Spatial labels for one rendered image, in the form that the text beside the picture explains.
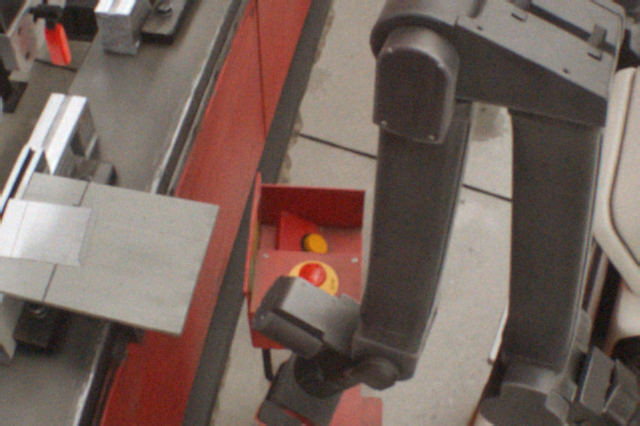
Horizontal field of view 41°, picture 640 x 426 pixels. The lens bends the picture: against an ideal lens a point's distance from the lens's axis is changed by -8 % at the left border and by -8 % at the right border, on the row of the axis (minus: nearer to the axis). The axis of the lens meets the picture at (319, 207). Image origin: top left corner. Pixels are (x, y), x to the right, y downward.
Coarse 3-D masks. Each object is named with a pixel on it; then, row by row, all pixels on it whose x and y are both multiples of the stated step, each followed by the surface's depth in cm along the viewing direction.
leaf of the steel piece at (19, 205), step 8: (16, 200) 114; (8, 208) 113; (16, 208) 113; (24, 208) 113; (8, 216) 112; (16, 216) 112; (8, 224) 111; (16, 224) 111; (0, 232) 111; (8, 232) 111; (16, 232) 111; (0, 240) 110; (8, 240) 110; (0, 248) 109; (8, 248) 109; (0, 256) 109; (8, 256) 109
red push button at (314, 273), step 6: (306, 264) 131; (312, 264) 131; (318, 264) 131; (300, 270) 131; (306, 270) 130; (312, 270) 130; (318, 270) 130; (324, 270) 131; (300, 276) 130; (306, 276) 130; (312, 276) 130; (318, 276) 130; (324, 276) 130; (312, 282) 129; (318, 282) 129; (324, 282) 130
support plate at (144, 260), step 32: (32, 192) 115; (64, 192) 115; (96, 192) 114; (128, 192) 114; (96, 224) 112; (128, 224) 112; (160, 224) 112; (192, 224) 112; (96, 256) 109; (128, 256) 109; (160, 256) 109; (192, 256) 109; (0, 288) 106; (32, 288) 107; (64, 288) 107; (96, 288) 107; (128, 288) 107; (160, 288) 107; (192, 288) 107; (128, 320) 104; (160, 320) 104
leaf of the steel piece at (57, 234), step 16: (32, 208) 113; (48, 208) 113; (64, 208) 113; (80, 208) 113; (96, 208) 112; (32, 224) 111; (48, 224) 112; (64, 224) 112; (80, 224) 112; (16, 240) 110; (32, 240) 110; (48, 240) 110; (64, 240) 110; (80, 240) 110; (16, 256) 109; (32, 256) 109; (48, 256) 109; (64, 256) 109; (80, 256) 107
